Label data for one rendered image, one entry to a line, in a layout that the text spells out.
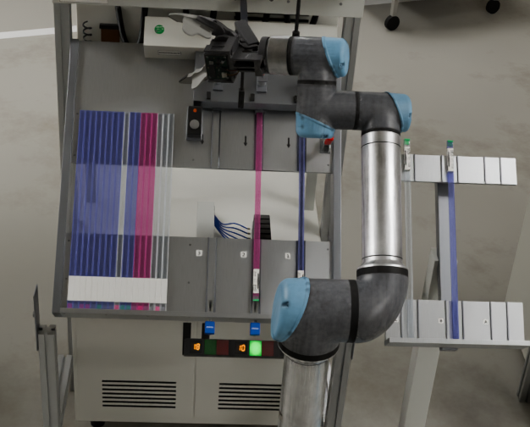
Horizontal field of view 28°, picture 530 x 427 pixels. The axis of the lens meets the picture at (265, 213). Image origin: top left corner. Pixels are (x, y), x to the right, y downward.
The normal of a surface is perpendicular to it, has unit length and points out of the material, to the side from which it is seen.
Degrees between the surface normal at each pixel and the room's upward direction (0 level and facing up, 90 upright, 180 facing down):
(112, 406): 90
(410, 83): 0
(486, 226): 0
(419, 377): 90
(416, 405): 90
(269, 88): 42
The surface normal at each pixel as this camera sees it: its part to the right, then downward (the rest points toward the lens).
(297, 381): -0.35, 0.47
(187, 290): 0.07, -0.25
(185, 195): 0.07, -0.84
